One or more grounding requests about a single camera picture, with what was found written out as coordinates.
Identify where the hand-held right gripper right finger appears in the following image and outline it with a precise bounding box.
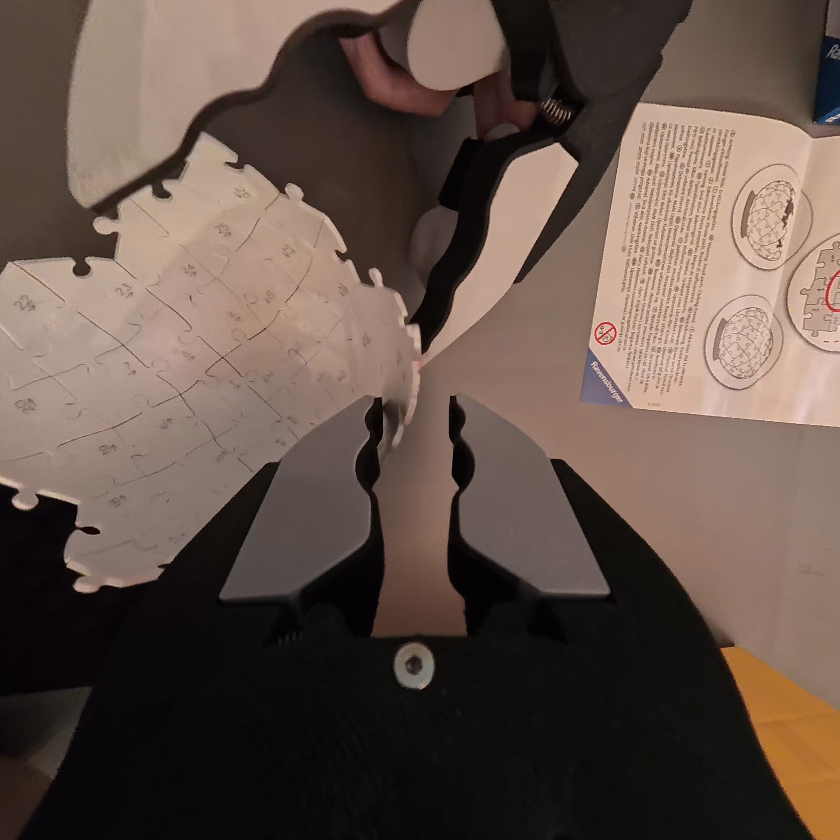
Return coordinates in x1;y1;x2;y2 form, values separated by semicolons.
448;394;613;636

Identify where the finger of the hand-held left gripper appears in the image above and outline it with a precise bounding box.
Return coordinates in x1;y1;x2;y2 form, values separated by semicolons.
408;125;581;368
66;0;409;213

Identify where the person's dark clothing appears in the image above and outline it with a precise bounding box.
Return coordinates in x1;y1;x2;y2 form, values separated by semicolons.
0;486;198;693

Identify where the partly built puzzle ball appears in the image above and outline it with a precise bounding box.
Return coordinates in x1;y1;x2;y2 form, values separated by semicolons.
0;131;422;595

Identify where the colourful puzzle box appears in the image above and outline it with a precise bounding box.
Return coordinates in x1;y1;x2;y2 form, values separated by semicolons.
811;33;840;126

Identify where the yellow plastic bin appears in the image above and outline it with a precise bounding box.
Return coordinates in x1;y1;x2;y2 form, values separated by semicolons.
721;646;840;840

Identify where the white instruction leaflet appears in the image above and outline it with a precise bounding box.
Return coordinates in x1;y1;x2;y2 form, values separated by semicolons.
580;101;840;429

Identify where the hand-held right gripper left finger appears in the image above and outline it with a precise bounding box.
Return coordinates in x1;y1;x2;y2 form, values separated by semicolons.
218;395;388;634

